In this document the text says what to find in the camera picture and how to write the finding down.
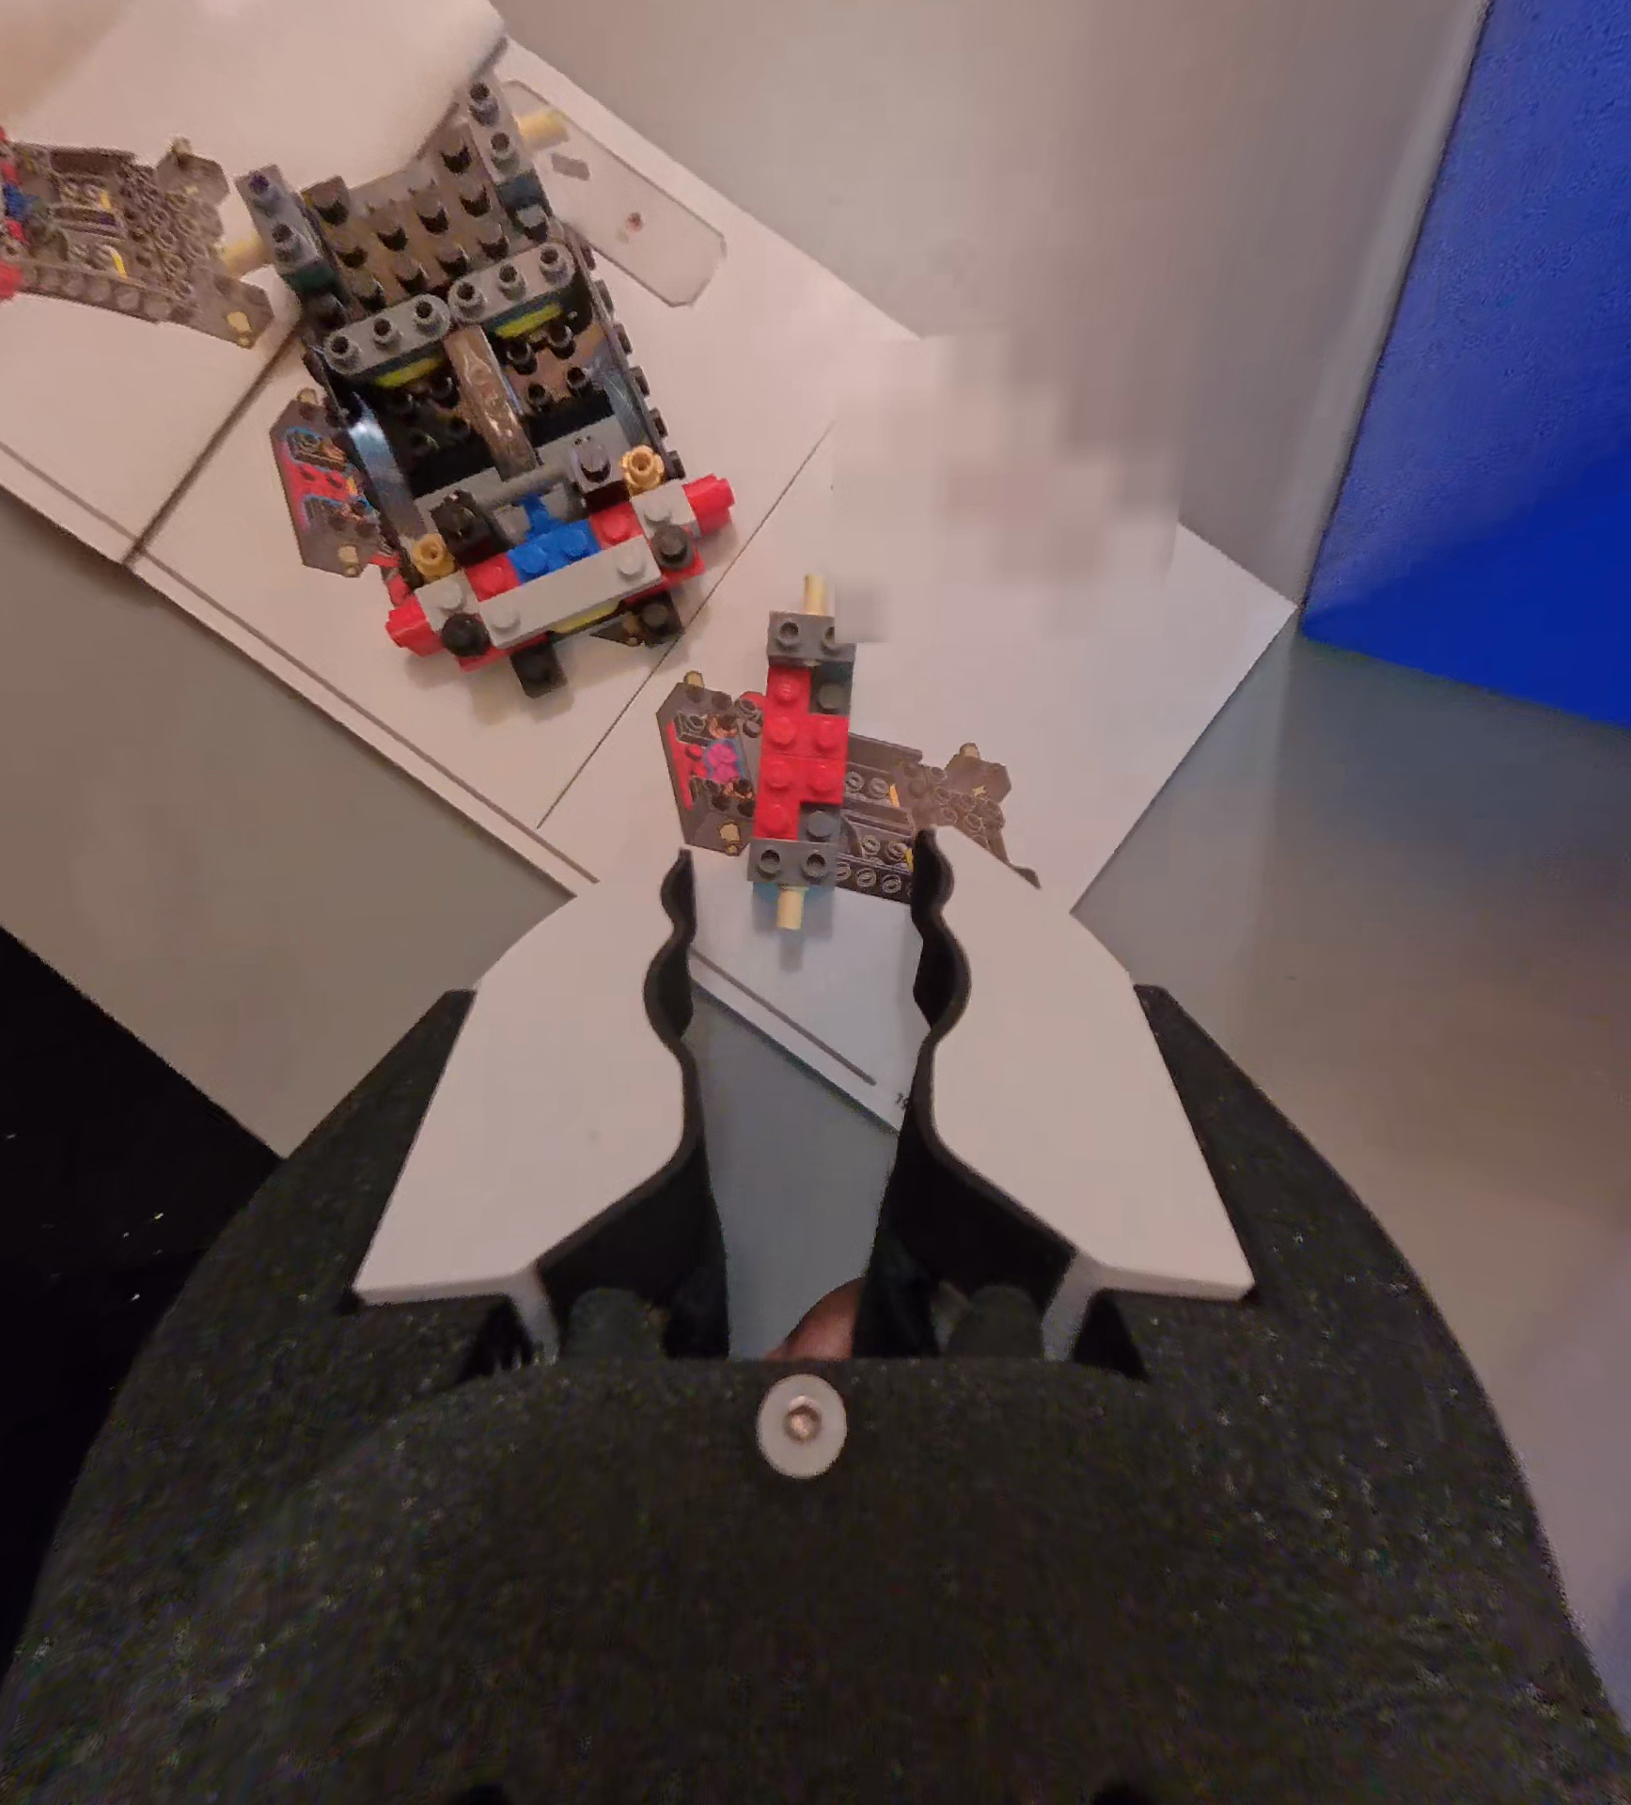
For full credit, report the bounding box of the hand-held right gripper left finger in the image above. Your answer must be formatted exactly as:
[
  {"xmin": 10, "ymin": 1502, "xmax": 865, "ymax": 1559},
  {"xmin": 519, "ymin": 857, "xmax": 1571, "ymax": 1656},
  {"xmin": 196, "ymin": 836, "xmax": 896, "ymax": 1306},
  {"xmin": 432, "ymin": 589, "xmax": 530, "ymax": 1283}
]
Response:
[{"xmin": 352, "ymin": 851, "xmax": 732, "ymax": 1357}]

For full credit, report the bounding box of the blue panel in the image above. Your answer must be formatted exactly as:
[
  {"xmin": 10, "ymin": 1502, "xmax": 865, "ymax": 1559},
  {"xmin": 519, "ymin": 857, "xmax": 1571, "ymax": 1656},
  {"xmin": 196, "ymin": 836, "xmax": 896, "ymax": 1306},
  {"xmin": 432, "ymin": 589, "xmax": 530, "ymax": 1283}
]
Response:
[{"xmin": 1300, "ymin": 0, "xmax": 1631, "ymax": 757}]

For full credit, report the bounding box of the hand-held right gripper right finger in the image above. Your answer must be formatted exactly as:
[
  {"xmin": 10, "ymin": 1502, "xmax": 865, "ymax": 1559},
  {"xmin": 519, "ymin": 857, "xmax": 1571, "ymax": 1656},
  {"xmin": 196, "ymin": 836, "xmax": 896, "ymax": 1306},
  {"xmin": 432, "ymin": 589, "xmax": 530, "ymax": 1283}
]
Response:
[{"xmin": 882, "ymin": 826, "xmax": 1259, "ymax": 1363}]

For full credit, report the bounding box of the small red lego assembly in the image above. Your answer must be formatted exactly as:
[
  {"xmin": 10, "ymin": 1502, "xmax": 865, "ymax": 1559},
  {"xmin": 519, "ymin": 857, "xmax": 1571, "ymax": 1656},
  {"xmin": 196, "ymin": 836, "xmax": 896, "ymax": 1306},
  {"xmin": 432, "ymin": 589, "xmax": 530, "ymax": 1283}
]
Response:
[{"xmin": 745, "ymin": 570, "xmax": 858, "ymax": 935}]

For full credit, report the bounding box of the white lego instruction booklet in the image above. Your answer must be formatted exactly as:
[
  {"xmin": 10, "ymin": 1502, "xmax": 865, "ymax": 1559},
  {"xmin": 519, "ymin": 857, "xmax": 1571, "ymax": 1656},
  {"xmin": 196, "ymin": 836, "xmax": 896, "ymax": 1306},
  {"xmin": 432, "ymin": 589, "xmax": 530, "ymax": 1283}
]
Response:
[{"xmin": 0, "ymin": 0, "xmax": 1300, "ymax": 1134}]

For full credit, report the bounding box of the black and red lego car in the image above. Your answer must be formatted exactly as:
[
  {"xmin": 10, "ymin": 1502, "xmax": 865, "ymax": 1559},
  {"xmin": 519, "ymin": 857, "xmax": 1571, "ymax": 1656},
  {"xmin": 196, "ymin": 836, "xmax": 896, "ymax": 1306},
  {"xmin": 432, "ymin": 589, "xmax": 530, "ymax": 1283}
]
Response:
[{"xmin": 235, "ymin": 76, "xmax": 741, "ymax": 700}]

